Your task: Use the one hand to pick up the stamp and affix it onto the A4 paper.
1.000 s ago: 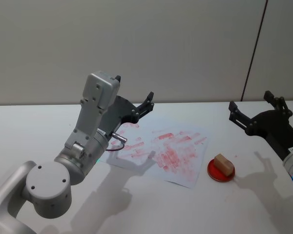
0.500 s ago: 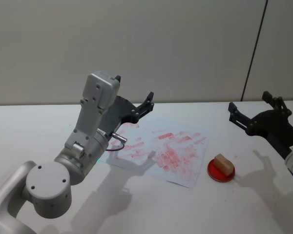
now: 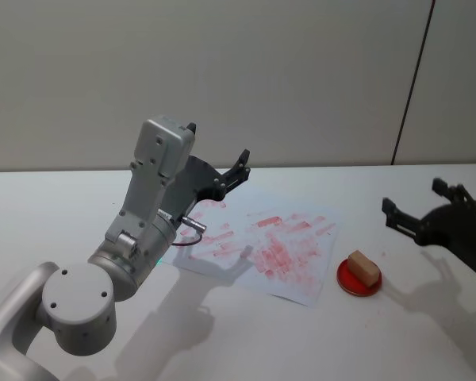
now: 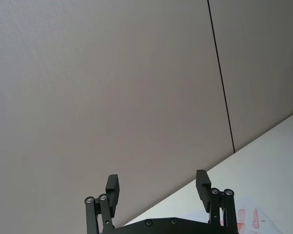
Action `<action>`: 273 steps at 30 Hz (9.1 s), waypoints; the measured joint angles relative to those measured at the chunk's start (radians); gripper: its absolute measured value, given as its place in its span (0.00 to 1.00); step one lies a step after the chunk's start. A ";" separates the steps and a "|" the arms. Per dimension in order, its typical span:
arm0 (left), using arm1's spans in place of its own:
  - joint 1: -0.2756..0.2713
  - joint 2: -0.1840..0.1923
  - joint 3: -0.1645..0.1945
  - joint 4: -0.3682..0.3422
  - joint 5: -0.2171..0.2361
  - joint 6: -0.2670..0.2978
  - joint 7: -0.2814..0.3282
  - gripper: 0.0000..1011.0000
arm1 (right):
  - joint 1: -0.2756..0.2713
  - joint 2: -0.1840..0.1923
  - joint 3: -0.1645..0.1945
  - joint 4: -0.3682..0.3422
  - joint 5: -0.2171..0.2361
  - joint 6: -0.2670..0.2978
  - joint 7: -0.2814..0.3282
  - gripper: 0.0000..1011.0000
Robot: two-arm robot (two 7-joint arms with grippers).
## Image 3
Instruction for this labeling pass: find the wooden stamp block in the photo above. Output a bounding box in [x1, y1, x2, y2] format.
[347, 249, 381, 288]

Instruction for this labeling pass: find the round red ink pad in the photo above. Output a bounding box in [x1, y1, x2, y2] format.
[336, 253, 383, 296]

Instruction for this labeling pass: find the white paper with red marks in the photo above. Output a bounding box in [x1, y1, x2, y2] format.
[173, 198, 345, 308]

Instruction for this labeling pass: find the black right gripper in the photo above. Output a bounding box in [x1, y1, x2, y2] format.
[381, 177, 476, 275]

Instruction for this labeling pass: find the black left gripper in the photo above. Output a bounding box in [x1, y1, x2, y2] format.
[157, 122, 252, 230]

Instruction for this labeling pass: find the thin dark cable silver plug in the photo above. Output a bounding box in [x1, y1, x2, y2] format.
[173, 215, 209, 248]

